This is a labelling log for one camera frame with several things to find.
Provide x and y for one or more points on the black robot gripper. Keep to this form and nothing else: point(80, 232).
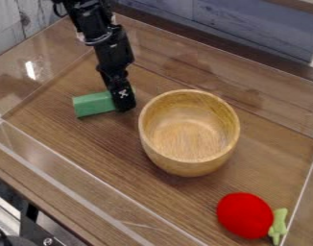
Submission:
point(115, 56)

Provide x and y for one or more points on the green rectangular block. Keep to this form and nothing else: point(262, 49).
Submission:
point(91, 104)

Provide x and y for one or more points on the brown wooden bowl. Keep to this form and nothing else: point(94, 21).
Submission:
point(189, 130)

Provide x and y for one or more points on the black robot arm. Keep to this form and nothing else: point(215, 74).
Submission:
point(99, 32)

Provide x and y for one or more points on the red plush tomato toy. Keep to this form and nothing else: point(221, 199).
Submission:
point(246, 216)

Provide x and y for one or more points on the clear acrylic tray wall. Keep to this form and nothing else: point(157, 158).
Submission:
point(102, 215)

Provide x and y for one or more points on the black table leg bracket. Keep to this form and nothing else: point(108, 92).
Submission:
point(32, 231)

